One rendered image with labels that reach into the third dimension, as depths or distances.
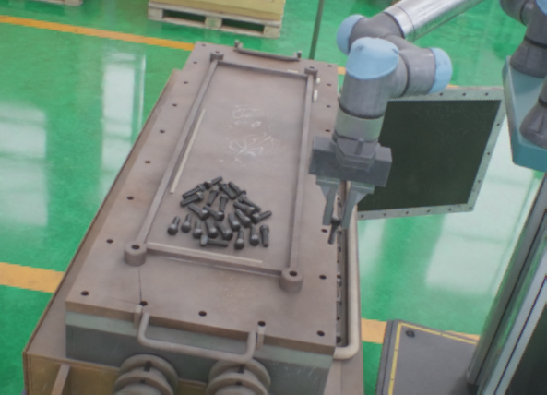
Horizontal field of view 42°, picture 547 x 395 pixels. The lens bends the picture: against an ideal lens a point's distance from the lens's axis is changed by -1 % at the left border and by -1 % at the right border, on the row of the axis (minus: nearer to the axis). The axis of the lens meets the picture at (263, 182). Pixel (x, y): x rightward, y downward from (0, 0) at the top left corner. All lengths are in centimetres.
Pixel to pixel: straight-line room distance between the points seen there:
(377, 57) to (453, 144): 177
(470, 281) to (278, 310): 269
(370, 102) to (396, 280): 263
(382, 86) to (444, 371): 183
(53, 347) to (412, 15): 86
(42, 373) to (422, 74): 83
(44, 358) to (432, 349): 184
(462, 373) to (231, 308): 171
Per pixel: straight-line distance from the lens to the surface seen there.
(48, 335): 137
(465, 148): 289
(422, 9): 132
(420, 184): 287
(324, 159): 118
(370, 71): 110
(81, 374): 134
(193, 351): 116
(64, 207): 390
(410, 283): 371
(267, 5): 644
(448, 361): 286
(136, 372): 124
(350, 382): 135
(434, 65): 119
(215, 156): 166
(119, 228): 140
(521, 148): 181
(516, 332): 231
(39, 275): 345
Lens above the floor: 217
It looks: 31 degrees down
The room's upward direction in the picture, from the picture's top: 9 degrees clockwise
